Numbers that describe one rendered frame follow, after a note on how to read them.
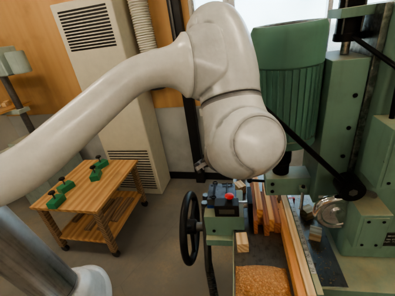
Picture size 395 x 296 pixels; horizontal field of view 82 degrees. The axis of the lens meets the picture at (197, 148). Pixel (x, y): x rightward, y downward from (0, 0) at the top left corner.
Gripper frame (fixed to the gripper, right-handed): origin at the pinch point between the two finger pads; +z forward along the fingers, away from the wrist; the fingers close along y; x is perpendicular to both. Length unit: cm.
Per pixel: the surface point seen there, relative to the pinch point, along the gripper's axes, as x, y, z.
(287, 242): -33.0, 5.5, -3.0
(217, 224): -20.9, -8.2, 10.3
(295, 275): -36.7, 0.8, -10.8
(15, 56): 149, -67, 120
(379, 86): -6.3, 36.5, -25.0
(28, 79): 167, -87, 182
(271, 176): -16.1, 14.7, 2.4
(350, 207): -30.6, 22.6, -12.4
